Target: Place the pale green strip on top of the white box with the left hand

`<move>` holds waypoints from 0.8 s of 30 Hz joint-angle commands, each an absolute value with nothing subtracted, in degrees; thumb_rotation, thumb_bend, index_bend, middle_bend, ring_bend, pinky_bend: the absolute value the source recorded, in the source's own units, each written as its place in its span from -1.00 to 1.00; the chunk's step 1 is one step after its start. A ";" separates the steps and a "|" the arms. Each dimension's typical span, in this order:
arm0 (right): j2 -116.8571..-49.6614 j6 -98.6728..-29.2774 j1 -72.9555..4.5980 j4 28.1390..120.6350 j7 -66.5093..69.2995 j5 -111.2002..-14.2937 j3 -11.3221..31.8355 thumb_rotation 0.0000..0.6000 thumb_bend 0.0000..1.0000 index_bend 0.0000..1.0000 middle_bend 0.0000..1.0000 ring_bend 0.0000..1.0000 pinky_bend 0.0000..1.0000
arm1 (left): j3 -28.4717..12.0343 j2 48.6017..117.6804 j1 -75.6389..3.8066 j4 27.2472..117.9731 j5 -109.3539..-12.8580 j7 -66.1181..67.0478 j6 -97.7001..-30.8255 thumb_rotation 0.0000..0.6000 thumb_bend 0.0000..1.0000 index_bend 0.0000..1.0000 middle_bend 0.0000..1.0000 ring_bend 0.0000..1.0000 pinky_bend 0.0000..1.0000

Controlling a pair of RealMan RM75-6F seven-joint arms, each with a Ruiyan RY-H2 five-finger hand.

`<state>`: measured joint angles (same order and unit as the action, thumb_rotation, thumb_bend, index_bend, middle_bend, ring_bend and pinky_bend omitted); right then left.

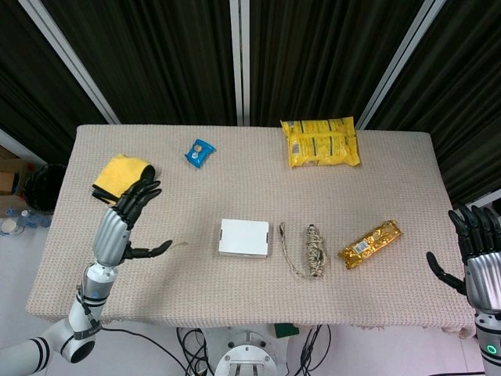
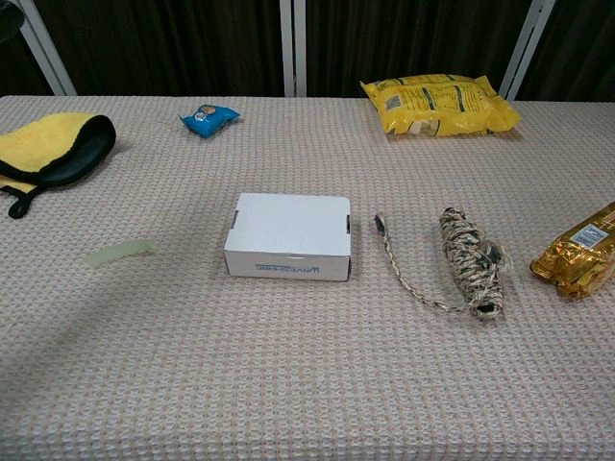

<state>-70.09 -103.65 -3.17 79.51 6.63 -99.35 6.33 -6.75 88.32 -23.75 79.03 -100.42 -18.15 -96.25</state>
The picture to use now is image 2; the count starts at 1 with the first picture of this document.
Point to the small blue snack packet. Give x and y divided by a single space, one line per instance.
206 120

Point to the beige waffle tablecloth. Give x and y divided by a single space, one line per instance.
307 374

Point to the white metal frame post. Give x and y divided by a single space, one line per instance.
293 48
48 53
526 48

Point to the pale green translucent strip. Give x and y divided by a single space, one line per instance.
117 252

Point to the dark pleated curtain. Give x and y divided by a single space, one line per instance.
168 43

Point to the white cardboard box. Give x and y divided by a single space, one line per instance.
288 225

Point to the large yellow snack bag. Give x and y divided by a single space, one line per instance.
442 108

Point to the yellow black microfiber cloth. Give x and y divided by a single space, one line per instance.
33 144

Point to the gold foil snack package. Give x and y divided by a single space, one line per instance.
576 259

